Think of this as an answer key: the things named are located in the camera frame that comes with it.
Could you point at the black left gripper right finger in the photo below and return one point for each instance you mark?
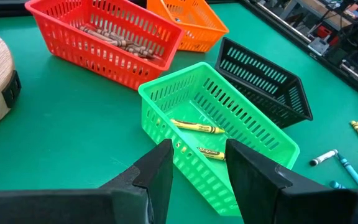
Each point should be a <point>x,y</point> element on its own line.
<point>291,208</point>

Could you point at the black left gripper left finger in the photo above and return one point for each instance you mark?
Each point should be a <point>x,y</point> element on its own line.
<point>73,208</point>

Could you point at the white crayon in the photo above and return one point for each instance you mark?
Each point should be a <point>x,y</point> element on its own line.
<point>323,157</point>

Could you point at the blue crayon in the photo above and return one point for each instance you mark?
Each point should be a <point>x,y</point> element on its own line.
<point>337,185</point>
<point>178,19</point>
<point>351,169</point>

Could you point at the black plastic basket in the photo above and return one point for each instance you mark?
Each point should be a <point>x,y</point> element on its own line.
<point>259,93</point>

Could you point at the green plastic basket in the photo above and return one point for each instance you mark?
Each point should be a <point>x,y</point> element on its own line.
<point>191,109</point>

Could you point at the red plastic basket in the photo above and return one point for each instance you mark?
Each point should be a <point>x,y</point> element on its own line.
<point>104,62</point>

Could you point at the small red box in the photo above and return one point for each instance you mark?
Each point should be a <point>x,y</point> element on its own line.
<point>324,32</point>

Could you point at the orange plastic basket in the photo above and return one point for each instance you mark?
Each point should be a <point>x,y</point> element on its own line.
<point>194,31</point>

